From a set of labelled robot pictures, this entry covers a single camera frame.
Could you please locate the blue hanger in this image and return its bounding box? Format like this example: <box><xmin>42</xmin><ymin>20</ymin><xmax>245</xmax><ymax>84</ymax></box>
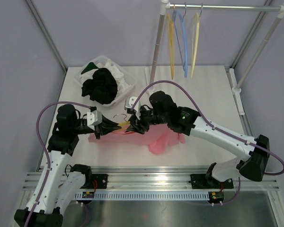
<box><xmin>172</xmin><ymin>7</ymin><xmax>188</xmax><ymax>78</ymax></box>

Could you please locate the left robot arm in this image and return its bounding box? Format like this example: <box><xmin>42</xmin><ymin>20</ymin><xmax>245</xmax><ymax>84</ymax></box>
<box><xmin>14</xmin><ymin>101</ymin><xmax>120</xmax><ymax>227</ymax></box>

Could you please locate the black mounting plate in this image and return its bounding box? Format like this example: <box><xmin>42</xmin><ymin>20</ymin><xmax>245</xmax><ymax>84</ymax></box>
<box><xmin>81</xmin><ymin>174</ymin><xmax>108</xmax><ymax>189</ymax></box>
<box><xmin>190</xmin><ymin>174</ymin><xmax>234</xmax><ymax>189</ymax></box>

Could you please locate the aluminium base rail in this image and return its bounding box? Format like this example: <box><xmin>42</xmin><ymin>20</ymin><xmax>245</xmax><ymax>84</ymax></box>
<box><xmin>22</xmin><ymin>166</ymin><xmax>279</xmax><ymax>192</ymax></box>

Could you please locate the metal clothes rack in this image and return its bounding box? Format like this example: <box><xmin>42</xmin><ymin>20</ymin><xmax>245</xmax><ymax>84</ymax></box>
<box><xmin>144</xmin><ymin>0</ymin><xmax>284</xmax><ymax>115</ymax></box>

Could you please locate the white slotted cable duct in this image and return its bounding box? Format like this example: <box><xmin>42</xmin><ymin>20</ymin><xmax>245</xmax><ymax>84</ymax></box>
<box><xmin>74</xmin><ymin>191</ymin><xmax>209</xmax><ymax>201</ymax></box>

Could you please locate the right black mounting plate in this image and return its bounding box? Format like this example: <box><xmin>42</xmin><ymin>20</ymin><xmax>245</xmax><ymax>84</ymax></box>
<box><xmin>190</xmin><ymin>174</ymin><xmax>234</xmax><ymax>189</ymax></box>

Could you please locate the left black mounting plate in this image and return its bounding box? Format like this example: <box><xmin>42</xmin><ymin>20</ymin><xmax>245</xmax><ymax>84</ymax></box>
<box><xmin>81</xmin><ymin>174</ymin><xmax>108</xmax><ymax>189</ymax></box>

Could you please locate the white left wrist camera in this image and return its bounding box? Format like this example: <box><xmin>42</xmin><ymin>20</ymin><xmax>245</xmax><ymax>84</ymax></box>
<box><xmin>87</xmin><ymin>110</ymin><xmax>102</xmax><ymax>127</ymax></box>

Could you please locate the cream hanger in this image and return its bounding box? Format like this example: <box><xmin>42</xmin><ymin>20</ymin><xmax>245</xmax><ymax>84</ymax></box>
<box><xmin>190</xmin><ymin>10</ymin><xmax>202</xmax><ymax>79</ymax></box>

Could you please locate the pink t shirt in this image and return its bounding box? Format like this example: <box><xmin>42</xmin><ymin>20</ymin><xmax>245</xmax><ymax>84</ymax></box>
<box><xmin>88</xmin><ymin>124</ymin><xmax>186</xmax><ymax>155</ymax></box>

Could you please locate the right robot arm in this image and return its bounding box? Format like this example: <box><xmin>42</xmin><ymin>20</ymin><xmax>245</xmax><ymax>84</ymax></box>
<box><xmin>124</xmin><ymin>91</ymin><xmax>269</xmax><ymax>189</ymax></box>

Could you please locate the green and white t shirt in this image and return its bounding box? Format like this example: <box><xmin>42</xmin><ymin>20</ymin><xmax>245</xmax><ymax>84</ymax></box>
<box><xmin>81</xmin><ymin>62</ymin><xmax>98</xmax><ymax>75</ymax></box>

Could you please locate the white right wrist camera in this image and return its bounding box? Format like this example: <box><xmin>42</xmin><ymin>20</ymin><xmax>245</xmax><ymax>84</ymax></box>
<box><xmin>124</xmin><ymin>96</ymin><xmax>141</xmax><ymax>119</ymax></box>

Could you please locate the black t shirt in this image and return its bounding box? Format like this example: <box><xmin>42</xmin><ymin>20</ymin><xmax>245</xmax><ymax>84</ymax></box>
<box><xmin>81</xmin><ymin>68</ymin><xmax>118</xmax><ymax>105</ymax></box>

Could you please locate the yellow hanger with metal hook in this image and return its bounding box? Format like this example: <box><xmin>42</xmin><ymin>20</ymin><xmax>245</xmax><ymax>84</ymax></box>
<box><xmin>167</xmin><ymin>13</ymin><xmax>175</xmax><ymax>80</ymax></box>

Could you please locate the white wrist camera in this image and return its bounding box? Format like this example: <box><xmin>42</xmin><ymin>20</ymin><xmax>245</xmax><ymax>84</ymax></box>
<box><xmin>124</xmin><ymin>96</ymin><xmax>141</xmax><ymax>119</ymax></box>
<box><xmin>87</xmin><ymin>110</ymin><xmax>102</xmax><ymax>127</ymax></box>

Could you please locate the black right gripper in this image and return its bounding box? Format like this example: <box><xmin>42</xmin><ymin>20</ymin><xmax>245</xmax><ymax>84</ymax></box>
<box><xmin>127</xmin><ymin>106</ymin><xmax>169</xmax><ymax>135</ymax></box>

